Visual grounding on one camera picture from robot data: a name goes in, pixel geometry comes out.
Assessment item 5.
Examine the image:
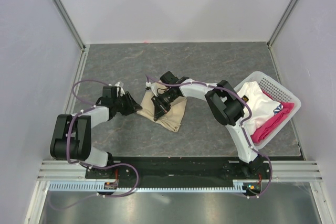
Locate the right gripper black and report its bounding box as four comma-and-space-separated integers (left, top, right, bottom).
151, 91, 178, 122

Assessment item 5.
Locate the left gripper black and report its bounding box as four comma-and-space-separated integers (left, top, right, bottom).
113, 91, 142, 116

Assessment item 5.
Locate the beige cloth napkin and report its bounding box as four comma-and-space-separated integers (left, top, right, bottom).
137, 90, 187, 132

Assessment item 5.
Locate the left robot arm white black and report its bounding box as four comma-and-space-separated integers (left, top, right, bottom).
50, 84, 142, 178

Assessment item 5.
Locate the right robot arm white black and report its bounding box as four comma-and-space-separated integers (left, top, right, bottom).
146, 71, 270, 179

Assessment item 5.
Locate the white cloth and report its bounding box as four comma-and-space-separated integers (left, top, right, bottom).
237, 81, 283, 135

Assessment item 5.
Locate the white plastic basket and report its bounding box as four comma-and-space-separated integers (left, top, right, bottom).
234, 71, 301, 149

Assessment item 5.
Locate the pink cloth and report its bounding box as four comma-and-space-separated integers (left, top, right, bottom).
250, 102, 295, 144

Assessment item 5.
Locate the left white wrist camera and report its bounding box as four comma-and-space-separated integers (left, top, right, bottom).
115, 81, 125, 97

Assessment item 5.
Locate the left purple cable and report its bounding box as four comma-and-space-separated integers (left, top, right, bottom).
48, 79, 140, 210

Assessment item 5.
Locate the purple cable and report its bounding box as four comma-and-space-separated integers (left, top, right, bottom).
48, 79, 140, 210
145, 74, 274, 200

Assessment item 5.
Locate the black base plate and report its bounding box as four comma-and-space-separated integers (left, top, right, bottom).
85, 156, 270, 188

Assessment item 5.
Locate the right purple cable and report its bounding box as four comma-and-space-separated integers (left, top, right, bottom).
145, 74, 274, 200

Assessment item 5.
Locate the grey slotted cable duct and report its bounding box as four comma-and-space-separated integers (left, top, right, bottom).
48, 181, 260, 193

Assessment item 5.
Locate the left aluminium frame post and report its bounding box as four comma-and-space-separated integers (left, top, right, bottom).
52, 0, 86, 51

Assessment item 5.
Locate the aluminium frame post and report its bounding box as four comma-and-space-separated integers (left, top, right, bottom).
267, 0, 299, 49
52, 0, 86, 51

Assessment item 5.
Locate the right aluminium frame post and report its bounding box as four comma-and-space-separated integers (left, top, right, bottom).
267, 0, 299, 49

